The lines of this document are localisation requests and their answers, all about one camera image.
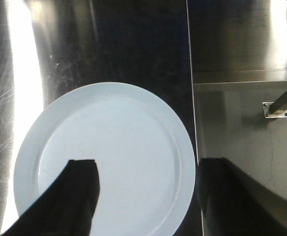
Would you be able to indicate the light blue plate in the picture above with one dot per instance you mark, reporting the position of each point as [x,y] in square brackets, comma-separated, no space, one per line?
[143,153]

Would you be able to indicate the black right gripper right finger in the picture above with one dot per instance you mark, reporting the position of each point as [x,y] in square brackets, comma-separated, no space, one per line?
[234,204]

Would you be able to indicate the steel table leg with foot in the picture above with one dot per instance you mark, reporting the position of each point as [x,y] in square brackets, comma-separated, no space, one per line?
[277,108]

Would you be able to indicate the steel lower shelf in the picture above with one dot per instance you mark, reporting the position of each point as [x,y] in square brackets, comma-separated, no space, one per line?
[240,80]

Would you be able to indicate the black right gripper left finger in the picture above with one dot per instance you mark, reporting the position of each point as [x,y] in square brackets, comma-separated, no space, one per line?
[66,208]

